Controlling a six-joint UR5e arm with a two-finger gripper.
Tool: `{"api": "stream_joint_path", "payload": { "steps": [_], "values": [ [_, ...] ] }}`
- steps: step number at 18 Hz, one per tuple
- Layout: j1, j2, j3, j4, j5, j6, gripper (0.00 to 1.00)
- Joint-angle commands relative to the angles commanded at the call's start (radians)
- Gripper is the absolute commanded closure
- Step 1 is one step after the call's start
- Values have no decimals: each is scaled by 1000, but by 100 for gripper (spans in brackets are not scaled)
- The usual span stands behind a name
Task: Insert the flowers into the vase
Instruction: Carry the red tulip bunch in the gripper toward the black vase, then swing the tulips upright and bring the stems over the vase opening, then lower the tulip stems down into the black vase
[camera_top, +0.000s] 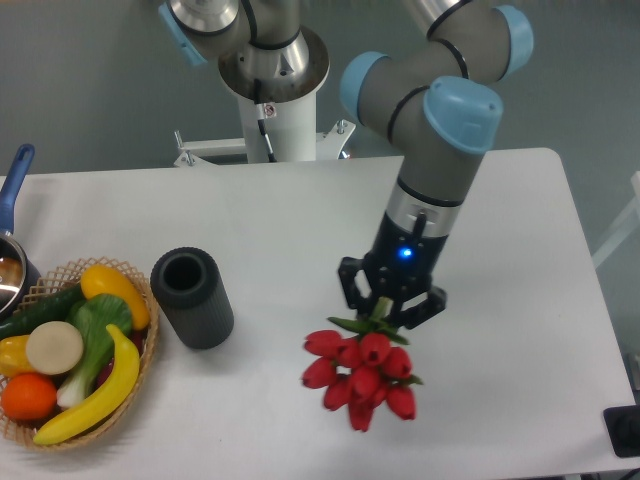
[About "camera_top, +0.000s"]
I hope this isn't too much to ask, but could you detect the yellow banana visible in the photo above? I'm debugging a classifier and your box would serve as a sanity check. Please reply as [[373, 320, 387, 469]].
[[33, 324, 140, 446]]

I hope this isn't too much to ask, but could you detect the yellow bell pepper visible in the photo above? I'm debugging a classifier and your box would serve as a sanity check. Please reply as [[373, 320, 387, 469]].
[[0, 335, 35, 378]]

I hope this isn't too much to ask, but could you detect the white frame at right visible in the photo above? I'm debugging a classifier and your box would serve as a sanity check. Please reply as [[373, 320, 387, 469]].
[[591, 171, 639, 269]]

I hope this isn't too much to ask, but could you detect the red fruit in basket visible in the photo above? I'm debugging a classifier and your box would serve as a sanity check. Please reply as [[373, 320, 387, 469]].
[[94, 330, 146, 390]]

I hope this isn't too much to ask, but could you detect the black device at edge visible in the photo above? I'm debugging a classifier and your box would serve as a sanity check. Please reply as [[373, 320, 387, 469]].
[[603, 405, 639, 458]]

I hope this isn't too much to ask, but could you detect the beige round disc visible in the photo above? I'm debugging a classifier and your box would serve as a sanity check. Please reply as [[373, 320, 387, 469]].
[[26, 321, 84, 375]]

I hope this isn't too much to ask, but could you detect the orange fruit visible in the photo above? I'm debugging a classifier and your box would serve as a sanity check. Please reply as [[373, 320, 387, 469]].
[[1, 373, 57, 421]]

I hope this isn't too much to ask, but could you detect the dark grey ribbed vase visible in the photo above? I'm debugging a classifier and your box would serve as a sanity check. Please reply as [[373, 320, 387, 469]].
[[150, 247, 234, 350]]

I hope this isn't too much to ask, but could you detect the dark green cucumber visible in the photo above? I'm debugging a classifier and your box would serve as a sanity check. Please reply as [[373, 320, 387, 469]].
[[1, 284, 85, 340]]

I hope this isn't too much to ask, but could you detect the yellow lemon squash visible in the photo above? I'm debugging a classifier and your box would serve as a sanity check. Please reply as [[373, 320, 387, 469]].
[[80, 264, 150, 331]]

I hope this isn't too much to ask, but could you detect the red tulip bouquet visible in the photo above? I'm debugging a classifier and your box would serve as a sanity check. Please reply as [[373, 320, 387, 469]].
[[301, 298, 422, 432]]

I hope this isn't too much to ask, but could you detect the blue handled saucepan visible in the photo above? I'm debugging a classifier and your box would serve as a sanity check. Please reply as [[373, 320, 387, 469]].
[[1, 144, 40, 321]]

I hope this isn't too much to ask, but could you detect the green bok choy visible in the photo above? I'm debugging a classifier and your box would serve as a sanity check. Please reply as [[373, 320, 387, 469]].
[[57, 294, 132, 410]]

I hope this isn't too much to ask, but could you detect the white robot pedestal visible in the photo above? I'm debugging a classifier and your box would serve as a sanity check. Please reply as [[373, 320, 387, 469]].
[[174, 26, 356, 167]]

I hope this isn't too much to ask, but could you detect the woven wicker basket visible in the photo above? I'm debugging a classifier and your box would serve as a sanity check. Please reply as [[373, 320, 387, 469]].
[[1, 257, 160, 452]]

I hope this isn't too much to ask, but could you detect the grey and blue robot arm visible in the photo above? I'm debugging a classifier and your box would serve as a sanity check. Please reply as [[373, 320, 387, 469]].
[[159, 1, 534, 329]]

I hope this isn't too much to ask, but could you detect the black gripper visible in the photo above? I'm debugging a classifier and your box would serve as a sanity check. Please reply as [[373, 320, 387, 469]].
[[337, 212, 448, 330]]

